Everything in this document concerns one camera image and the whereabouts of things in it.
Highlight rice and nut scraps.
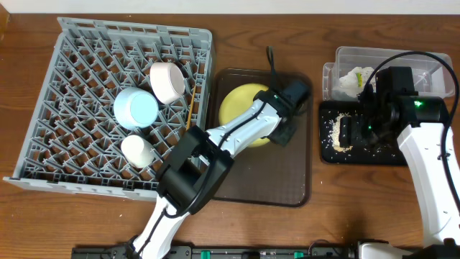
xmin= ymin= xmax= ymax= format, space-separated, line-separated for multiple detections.
xmin=321 ymin=112 xmax=396 ymax=155

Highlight white tissue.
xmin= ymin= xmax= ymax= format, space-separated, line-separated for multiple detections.
xmin=339 ymin=67 xmax=374 ymax=98

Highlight yellow round plate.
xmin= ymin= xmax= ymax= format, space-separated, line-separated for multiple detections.
xmin=218 ymin=83 xmax=268 ymax=125

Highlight wooden chopstick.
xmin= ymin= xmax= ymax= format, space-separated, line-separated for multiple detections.
xmin=186 ymin=85 xmax=197 ymax=130

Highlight white pink bowl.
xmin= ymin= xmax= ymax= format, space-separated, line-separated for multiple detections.
xmin=149 ymin=63 xmax=185 ymax=104

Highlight light blue bowl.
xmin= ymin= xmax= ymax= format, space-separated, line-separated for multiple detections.
xmin=114 ymin=87 xmax=159 ymax=130

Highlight small white cup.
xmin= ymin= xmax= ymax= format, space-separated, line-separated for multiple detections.
xmin=121 ymin=135 xmax=155 ymax=168

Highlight green snack wrapper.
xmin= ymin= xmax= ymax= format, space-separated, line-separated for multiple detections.
xmin=356 ymin=73 xmax=363 ymax=88

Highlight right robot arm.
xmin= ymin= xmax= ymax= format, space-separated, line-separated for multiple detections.
xmin=339 ymin=66 xmax=459 ymax=258

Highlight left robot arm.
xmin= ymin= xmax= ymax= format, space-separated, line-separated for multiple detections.
xmin=126 ymin=81 xmax=311 ymax=258

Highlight black waste tray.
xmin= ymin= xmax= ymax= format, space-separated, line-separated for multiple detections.
xmin=318 ymin=101 xmax=407 ymax=166

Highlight grey plastic dishwasher rack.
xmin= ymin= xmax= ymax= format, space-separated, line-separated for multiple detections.
xmin=6 ymin=17 xmax=215 ymax=201

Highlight clear plastic bin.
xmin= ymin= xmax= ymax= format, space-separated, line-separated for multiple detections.
xmin=323 ymin=46 xmax=454 ymax=101

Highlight brown plastic serving tray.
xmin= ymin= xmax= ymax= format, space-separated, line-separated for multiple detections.
xmin=205 ymin=68 xmax=313 ymax=207

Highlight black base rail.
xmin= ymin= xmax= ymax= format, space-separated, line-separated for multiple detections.
xmin=70 ymin=245 xmax=359 ymax=259

